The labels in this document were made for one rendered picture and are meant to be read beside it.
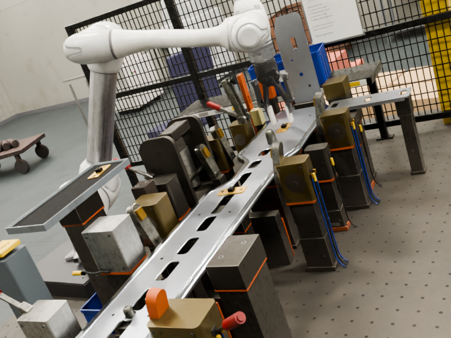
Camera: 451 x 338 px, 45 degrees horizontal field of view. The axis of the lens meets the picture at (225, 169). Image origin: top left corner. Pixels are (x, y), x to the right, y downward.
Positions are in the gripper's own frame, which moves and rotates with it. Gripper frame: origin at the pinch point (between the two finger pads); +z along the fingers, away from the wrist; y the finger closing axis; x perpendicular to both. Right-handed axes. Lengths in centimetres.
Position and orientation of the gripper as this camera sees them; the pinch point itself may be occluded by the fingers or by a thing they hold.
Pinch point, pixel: (280, 115)
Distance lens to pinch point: 190.8
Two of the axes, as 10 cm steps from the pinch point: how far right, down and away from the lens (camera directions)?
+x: 4.0, -4.5, 8.0
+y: 8.6, -1.2, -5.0
